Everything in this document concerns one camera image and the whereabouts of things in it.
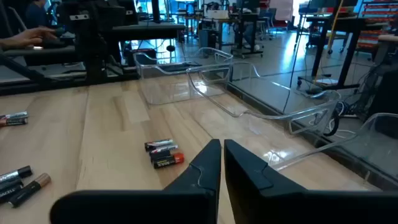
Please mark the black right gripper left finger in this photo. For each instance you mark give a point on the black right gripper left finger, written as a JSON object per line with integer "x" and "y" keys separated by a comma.
{"x": 140, "y": 208}

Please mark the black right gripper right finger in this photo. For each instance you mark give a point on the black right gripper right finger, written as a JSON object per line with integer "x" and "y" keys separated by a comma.
{"x": 295, "y": 208}

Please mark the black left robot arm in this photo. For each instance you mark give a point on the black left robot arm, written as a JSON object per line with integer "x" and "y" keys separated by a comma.
{"x": 93, "y": 46}

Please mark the black column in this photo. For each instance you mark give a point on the black column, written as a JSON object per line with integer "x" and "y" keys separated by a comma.
{"x": 385, "y": 93}

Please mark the black desk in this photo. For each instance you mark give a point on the black desk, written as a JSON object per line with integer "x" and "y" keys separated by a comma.
{"x": 146, "y": 31}

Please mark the yellow pole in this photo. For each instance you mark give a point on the yellow pole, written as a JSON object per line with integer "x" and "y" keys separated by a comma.
{"x": 334, "y": 28}

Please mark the black table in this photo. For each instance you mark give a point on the black table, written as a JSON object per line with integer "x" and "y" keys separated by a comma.
{"x": 342, "y": 21}

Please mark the person's hand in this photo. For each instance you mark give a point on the person's hand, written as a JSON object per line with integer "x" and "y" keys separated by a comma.
{"x": 28, "y": 37}

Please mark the red shelf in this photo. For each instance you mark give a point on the red shelf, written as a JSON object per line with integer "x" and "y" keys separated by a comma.
{"x": 379, "y": 18}

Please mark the white box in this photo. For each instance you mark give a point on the white box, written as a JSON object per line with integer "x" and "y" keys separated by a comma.
{"x": 217, "y": 14}

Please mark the person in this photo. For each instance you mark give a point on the person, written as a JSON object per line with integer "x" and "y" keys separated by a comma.
{"x": 35, "y": 15}

